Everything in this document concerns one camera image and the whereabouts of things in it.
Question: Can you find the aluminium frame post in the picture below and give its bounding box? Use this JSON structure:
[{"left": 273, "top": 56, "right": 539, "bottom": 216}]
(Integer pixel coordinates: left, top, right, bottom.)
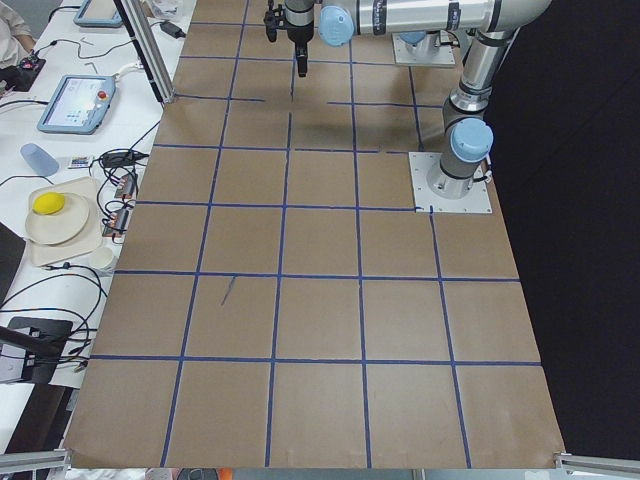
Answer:
[{"left": 114, "top": 0, "right": 175, "bottom": 104}]

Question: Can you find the teach pendant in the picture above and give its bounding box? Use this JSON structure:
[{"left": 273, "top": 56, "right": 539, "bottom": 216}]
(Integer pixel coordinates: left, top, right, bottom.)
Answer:
[
  {"left": 74, "top": 0, "right": 123, "bottom": 28},
  {"left": 37, "top": 75, "right": 116, "bottom": 135}
]

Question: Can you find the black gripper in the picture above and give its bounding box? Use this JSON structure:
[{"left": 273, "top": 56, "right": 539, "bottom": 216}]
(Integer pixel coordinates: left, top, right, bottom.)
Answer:
[{"left": 285, "top": 8, "right": 314, "bottom": 77}]

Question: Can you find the beige tray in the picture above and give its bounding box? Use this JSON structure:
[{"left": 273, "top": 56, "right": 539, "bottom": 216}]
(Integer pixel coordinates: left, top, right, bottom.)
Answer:
[{"left": 25, "top": 177, "right": 102, "bottom": 267}]

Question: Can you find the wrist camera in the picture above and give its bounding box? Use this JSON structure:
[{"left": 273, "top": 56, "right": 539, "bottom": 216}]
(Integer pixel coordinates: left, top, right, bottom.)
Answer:
[{"left": 263, "top": 0, "right": 285, "bottom": 43}]

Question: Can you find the far teach pendant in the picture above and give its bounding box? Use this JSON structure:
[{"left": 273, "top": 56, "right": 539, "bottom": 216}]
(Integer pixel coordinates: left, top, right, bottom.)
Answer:
[{"left": 74, "top": 0, "right": 123, "bottom": 28}]

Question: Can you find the white paper cup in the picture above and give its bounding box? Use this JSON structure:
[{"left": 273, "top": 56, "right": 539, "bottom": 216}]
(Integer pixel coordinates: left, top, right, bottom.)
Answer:
[{"left": 88, "top": 247, "right": 118, "bottom": 276}]

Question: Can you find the blue plastic cup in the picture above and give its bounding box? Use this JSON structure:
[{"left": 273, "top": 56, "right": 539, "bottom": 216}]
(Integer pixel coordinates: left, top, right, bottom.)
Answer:
[{"left": 20, "top": 143, "right": 59, "bottom": 177}]

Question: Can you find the black power adapter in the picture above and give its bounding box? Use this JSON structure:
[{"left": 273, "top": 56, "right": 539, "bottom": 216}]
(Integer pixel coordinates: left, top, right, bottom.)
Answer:
[{"left": 160, "top": 21, "right": 186, "bottom": 39}]

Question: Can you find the near teach pendant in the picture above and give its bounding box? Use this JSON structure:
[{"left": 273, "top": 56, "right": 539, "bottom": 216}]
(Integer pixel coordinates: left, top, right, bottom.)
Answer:
[{"left": 37, "top": 75, "right": 116, "bottom": 135}]

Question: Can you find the brown paper table cover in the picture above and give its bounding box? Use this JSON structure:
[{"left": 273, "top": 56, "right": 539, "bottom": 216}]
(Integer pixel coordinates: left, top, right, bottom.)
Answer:
[{"left": 65, "top": 1, "right": 563, "bottom": 468}]

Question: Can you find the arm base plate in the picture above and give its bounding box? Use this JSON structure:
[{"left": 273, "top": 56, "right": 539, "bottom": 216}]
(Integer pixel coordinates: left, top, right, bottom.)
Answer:
[
  {"left": 392, "top": 33, "right": 456, "bottom": 68},
  {"left": 408, "top": 152, "right": 492, "bottom": 214}
]

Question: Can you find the beige plate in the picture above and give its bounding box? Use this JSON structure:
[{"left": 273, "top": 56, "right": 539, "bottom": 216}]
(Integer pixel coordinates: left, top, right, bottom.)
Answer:
[{"left": 25, "top": 193, "right": 90, "bottom": 245}]

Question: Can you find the small remote control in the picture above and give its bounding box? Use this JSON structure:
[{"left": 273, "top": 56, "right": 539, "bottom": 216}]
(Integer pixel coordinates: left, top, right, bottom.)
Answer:
[{"left": 56, "top": 155, "right": 95, "bottom": 170}]

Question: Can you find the black box on stand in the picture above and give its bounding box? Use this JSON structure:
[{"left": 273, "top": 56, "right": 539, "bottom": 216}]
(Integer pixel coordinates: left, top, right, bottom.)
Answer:
[{"left": 1, "top": 316, "right": 73, "bottom": 384}]

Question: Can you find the yellow lemon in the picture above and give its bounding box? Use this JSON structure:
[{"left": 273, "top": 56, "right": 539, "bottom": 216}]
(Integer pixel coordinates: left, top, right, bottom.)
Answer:
[{"left": 32, "top": 192, "right": 66, "bottom": 215}]

